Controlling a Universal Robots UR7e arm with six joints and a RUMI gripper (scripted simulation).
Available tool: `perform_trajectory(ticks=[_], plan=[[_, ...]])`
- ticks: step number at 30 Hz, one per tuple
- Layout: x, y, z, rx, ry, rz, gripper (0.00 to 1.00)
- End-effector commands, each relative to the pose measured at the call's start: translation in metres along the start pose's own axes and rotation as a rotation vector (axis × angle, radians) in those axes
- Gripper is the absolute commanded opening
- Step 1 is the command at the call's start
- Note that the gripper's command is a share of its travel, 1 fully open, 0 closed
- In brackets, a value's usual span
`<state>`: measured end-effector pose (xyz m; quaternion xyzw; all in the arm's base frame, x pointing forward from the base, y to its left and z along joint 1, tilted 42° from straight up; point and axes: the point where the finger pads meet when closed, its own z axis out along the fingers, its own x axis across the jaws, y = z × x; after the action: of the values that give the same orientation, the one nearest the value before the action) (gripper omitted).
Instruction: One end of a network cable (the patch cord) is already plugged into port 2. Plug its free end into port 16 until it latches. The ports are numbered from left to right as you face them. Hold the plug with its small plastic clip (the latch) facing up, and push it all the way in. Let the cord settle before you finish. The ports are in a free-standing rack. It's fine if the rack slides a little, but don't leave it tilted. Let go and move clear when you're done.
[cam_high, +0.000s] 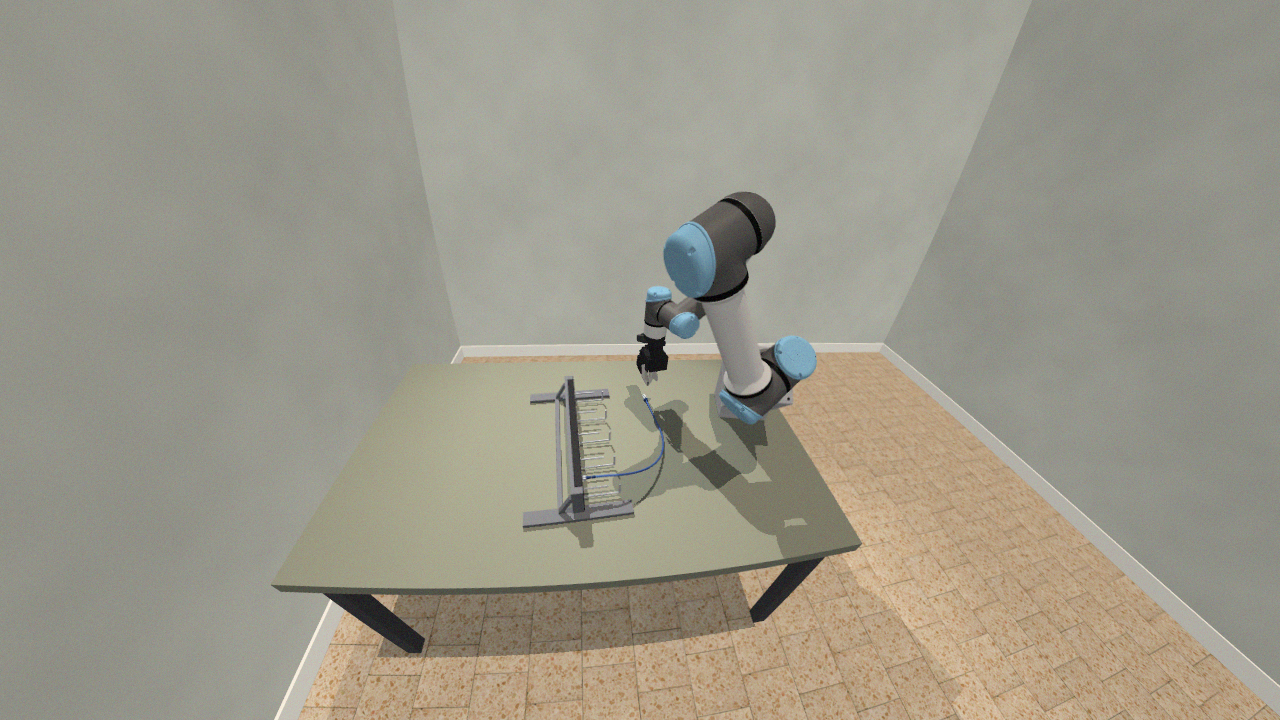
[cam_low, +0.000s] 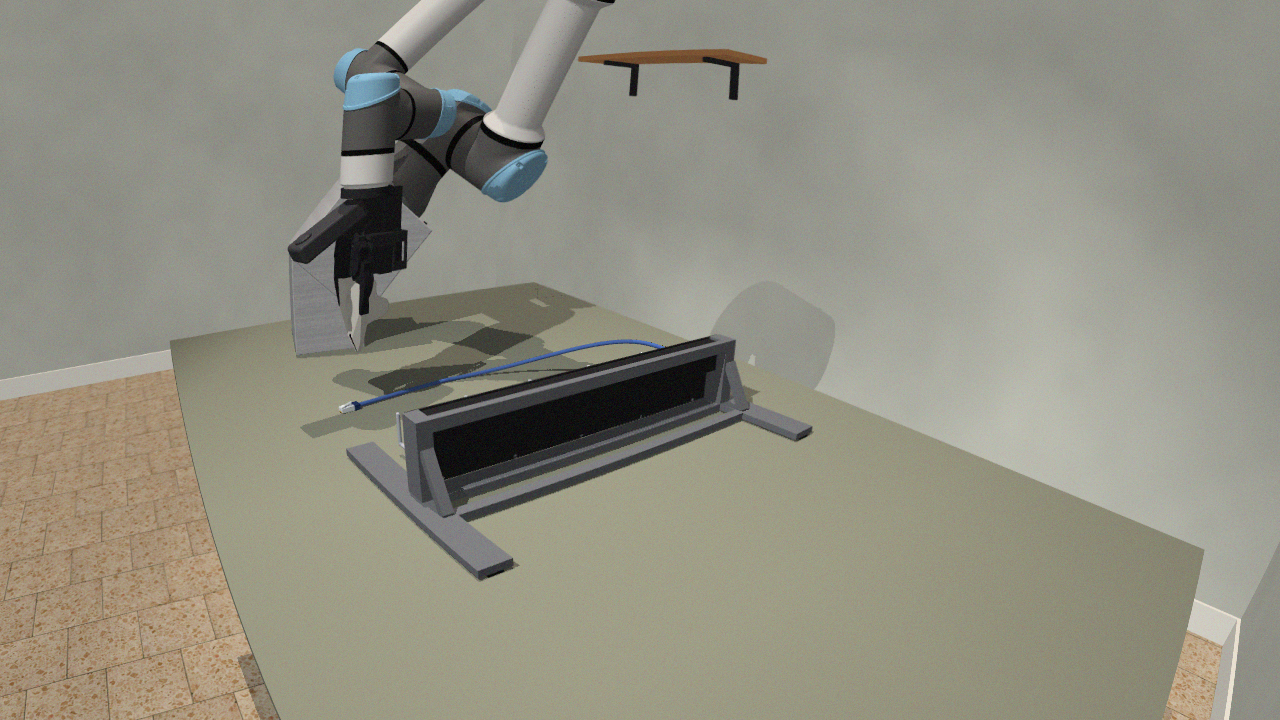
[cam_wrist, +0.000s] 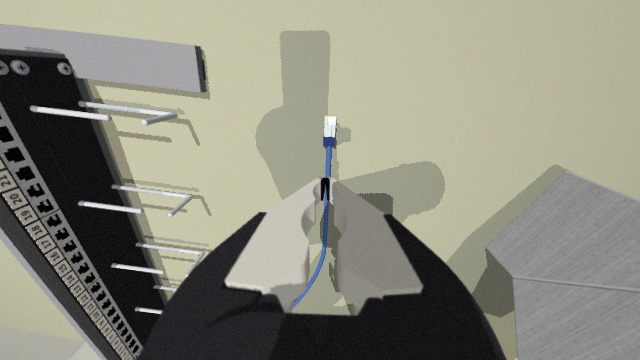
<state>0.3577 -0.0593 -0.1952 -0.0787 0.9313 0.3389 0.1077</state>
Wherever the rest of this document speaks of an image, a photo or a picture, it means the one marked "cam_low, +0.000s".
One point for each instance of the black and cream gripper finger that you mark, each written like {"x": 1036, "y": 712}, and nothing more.
{"x": 343, "y": 290}
{"x": 366, "y": 303}

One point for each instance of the blue network cable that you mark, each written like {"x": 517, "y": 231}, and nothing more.
{"x": 509, "y": 366}

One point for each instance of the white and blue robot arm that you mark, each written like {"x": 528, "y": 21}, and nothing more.
{"x": 377, "y": 107}

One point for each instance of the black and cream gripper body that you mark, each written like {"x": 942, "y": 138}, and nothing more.
{"x": 371, "y": 236}

